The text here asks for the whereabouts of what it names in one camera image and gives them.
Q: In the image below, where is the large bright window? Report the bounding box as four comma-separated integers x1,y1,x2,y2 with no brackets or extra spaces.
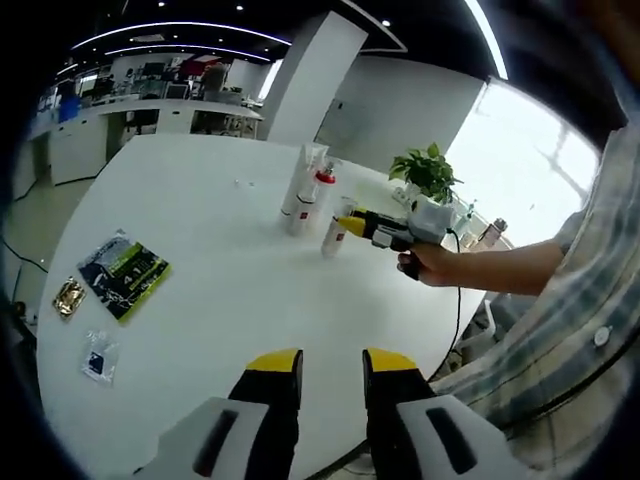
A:
444,77,601,241

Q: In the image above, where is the person's right hand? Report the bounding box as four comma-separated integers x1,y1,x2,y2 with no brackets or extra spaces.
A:
397,244,469,289

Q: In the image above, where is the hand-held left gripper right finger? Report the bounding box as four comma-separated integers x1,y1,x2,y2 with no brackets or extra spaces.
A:
362,347,537,480

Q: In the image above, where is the gold foil skincare sachet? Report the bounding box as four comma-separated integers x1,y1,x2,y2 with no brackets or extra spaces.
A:
52,277,89,320

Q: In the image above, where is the clear blue skincare sachet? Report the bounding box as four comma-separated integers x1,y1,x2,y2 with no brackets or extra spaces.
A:
79,327,121,389

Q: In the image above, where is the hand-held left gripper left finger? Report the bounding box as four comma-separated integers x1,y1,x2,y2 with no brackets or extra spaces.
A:
132,348,305,480

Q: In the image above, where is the tall white skincare tube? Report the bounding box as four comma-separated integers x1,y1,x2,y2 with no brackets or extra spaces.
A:
279,142,329,224

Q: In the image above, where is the green potted plant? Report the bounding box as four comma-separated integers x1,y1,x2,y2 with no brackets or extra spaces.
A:
388,143,465,204

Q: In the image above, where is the dark green skincare sachet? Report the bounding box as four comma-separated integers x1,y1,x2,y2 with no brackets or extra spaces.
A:
78,238,174,325

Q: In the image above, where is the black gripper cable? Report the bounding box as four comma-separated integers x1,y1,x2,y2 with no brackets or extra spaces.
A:
433,228,462,379

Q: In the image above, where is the white skincare bottle red label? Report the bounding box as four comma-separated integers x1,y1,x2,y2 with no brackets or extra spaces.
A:
321,196,359,259

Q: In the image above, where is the red-capped skincare bottle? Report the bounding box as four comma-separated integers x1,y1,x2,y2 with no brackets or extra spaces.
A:
310,159,342,227

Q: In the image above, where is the white office desk row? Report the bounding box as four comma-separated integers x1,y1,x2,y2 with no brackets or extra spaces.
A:
27,97,264,186

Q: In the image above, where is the person's plaid shirt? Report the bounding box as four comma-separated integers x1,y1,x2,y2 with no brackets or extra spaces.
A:
429,124,640,471

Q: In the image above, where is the long ceiling light strip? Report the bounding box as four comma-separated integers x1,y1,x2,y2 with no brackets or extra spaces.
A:
462,0,510,81

